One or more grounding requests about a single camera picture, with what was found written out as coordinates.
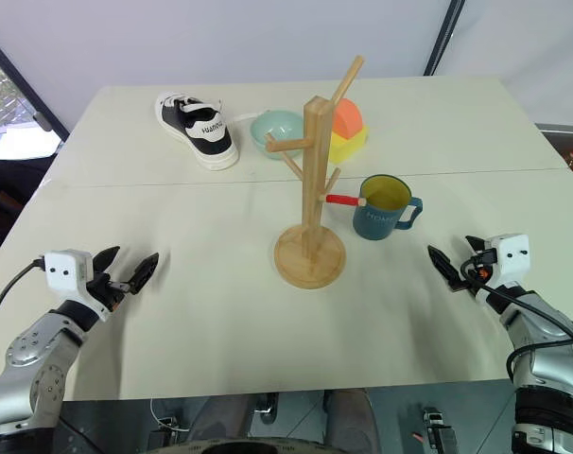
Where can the orange half-round block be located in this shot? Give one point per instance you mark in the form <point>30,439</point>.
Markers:
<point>347,117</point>

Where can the yellow block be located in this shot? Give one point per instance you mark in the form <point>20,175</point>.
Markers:
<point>345,147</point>

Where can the black device under table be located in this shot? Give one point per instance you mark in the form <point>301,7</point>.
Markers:
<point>438,430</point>

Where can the dark cabinet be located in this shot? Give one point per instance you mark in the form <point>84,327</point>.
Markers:
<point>567,142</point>

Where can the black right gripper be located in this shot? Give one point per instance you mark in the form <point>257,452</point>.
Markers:
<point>482,269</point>

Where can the dark teal mug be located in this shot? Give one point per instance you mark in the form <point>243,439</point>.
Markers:
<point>376,222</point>

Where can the wooden mug tree stand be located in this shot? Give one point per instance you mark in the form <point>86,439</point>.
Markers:
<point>315,189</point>

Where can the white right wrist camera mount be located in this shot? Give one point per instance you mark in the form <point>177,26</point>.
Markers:
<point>511,257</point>

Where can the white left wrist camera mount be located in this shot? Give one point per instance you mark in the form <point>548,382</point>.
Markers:
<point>66,270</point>

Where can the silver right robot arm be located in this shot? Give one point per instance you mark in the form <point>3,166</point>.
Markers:
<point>546,359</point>

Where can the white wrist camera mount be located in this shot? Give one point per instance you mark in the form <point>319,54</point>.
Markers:
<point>66,270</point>
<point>511,257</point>

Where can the black upright post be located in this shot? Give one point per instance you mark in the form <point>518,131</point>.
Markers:
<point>440,38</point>

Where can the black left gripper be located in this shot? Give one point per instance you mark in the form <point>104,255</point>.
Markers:
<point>104,291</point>

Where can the black window frame bar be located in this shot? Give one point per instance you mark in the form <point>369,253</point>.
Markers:
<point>26,80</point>

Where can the light green bowl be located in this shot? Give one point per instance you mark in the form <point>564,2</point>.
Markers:
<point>274,125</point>

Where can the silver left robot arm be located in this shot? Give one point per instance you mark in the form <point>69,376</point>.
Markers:
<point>36,364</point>

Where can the black and white sneaker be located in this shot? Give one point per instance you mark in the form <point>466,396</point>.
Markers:
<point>206,137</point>

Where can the light blue object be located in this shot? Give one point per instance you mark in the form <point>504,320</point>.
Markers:
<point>17,142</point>

